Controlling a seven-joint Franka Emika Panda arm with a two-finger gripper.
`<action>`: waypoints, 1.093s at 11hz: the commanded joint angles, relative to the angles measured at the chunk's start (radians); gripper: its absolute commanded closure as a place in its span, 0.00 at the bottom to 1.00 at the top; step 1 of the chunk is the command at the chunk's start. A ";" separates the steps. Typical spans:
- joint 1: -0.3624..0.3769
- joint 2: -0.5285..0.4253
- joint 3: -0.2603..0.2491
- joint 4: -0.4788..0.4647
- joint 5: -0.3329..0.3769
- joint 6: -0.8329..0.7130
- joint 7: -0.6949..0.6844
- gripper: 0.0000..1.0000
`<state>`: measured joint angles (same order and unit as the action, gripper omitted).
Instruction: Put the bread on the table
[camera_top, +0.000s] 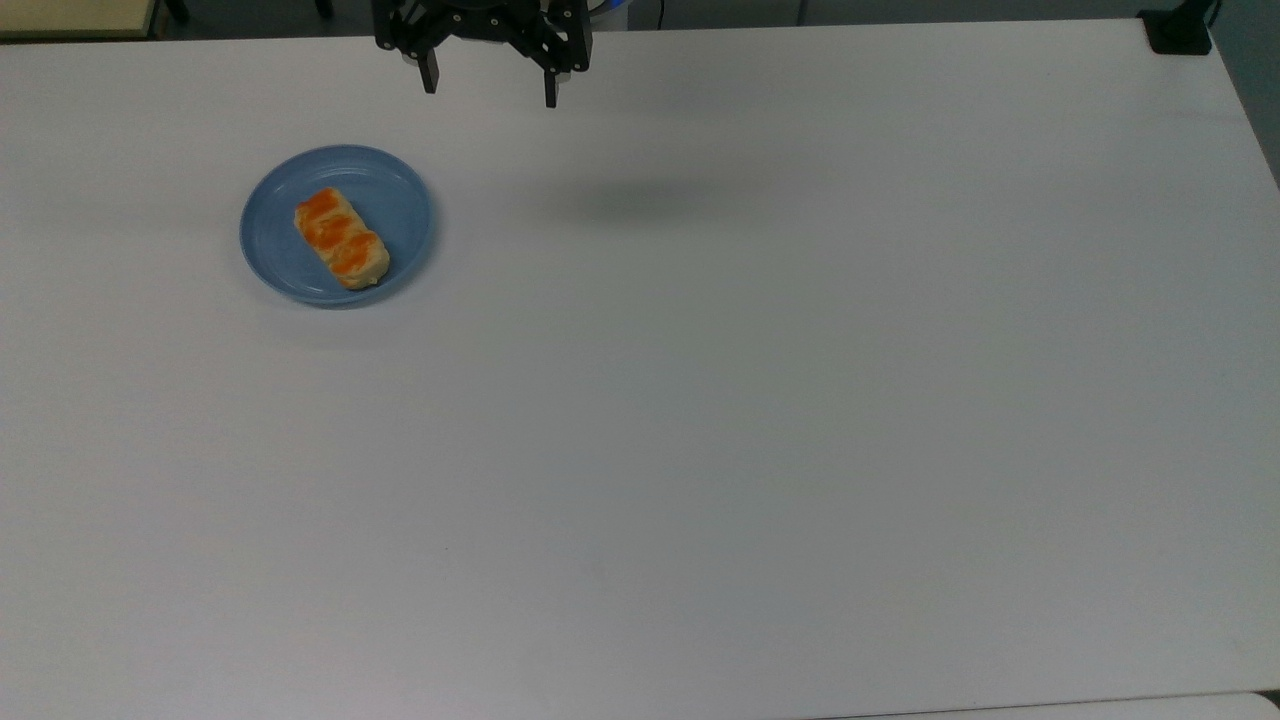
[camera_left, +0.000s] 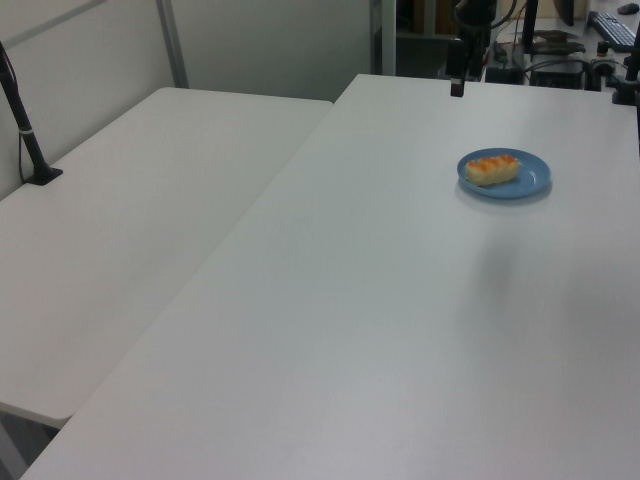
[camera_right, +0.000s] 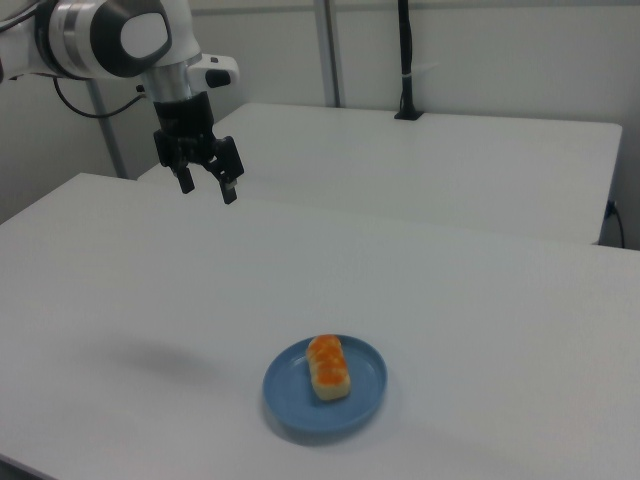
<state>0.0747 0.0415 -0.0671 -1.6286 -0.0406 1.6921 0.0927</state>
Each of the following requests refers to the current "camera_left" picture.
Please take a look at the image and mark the black camera stand pole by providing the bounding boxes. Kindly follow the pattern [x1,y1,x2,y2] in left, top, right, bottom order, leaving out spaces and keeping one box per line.
[0,40,64,188]

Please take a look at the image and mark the black clamp mount stand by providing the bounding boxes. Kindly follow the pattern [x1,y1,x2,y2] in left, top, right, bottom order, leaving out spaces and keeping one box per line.
[609,29,640,107]

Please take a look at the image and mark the black electronics box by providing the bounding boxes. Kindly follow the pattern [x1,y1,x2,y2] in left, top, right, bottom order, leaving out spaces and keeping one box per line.
[528,59,586,91]

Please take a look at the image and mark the dark metal rack post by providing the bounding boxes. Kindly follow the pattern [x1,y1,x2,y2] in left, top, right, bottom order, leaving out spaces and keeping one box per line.
[371,0,398,77]

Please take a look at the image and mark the brown flat object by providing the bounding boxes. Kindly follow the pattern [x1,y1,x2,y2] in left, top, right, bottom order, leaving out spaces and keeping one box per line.
[530,29,586,56]

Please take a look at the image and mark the grey metal partition post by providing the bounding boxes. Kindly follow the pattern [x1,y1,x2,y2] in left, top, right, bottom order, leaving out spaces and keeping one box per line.
[156,0,190,89]

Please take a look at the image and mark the black computer keyboard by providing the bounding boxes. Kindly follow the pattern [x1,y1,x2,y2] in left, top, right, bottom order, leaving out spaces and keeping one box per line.
[588,11,637,52]

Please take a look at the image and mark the black upright pole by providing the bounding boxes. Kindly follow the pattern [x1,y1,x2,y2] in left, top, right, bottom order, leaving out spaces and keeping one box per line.
[521,0,540,55]

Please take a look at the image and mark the blue round plate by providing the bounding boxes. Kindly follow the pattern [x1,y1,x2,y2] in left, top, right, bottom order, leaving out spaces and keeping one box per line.
[456,147,553,200]

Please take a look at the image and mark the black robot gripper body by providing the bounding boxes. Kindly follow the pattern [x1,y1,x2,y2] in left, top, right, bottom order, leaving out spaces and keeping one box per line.
[451,0,497,50]

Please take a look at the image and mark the bread loaf with orange topping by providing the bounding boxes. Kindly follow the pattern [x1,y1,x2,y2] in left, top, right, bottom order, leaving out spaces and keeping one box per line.
[465,155,521,188]

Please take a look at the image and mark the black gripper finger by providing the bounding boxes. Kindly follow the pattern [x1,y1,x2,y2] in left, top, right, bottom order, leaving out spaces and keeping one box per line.
[447,37,466,98]
[465,47,489,82]

